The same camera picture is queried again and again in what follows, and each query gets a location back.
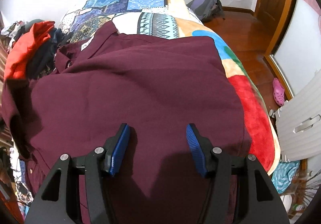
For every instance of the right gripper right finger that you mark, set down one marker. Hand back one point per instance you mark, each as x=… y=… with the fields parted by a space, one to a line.
x=211 y=163

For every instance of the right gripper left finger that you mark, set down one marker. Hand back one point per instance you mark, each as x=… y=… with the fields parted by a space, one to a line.
x=101 y=165

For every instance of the maroon shirt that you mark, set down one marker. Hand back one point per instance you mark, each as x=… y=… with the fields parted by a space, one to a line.
x=157 y=87

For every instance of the colourful fleece blanket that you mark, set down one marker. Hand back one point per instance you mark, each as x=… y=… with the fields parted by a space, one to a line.
x=265 y=145

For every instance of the pink croc shoe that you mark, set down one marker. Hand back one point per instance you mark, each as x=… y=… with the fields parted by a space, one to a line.
x=278 y=92

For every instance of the white plastic drawer unit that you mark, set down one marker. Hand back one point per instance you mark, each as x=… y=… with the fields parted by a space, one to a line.
x=298 y=123

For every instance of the black patterned garment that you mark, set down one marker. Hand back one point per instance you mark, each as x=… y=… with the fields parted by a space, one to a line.
x=43 y=61

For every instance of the red sweater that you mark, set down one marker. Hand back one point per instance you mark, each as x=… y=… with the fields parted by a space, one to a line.
x=25 y=48

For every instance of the blue patchwork bedspread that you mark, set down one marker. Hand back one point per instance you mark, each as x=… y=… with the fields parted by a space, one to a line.
x=147 y=17

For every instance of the grey backpack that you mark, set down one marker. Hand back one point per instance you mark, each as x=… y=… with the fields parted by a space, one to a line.
x=206 y=10

